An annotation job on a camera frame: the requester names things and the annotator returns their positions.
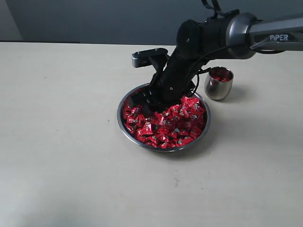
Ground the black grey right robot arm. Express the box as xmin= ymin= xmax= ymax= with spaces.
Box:
xmin=129 ymin=13 xmax=303 ymax=115

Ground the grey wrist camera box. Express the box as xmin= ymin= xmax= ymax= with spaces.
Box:
xmin=132 ymin=48 xmax=168 ymax=70

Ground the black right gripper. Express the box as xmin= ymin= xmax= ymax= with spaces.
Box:
xmin=128 ymin=69 xmax=195 ymax=118

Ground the red object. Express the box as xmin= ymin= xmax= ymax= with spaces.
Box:
xmin=210 ymin=71 xmax=233 ymax=82

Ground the pile of red wrapped candies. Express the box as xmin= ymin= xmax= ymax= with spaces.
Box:
xmin=122 ymin=94 xmax=206 ymax=148

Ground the stainless steel cup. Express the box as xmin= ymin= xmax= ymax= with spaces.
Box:
xmin=204 ymin=66 xmax=234 ymax=101

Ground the silver metal bowl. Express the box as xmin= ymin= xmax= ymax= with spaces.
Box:
xmin=116 ymin=81 xmax=211 ymax=153

